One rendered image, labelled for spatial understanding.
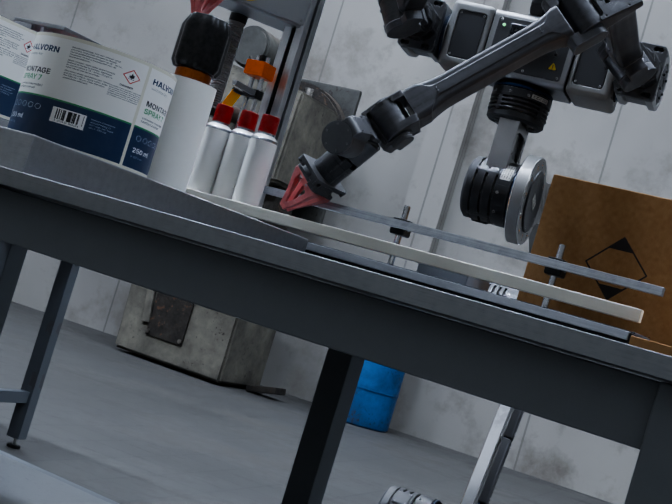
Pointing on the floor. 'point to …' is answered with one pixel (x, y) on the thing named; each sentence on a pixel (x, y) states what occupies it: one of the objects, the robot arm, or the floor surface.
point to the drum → (375, 397)
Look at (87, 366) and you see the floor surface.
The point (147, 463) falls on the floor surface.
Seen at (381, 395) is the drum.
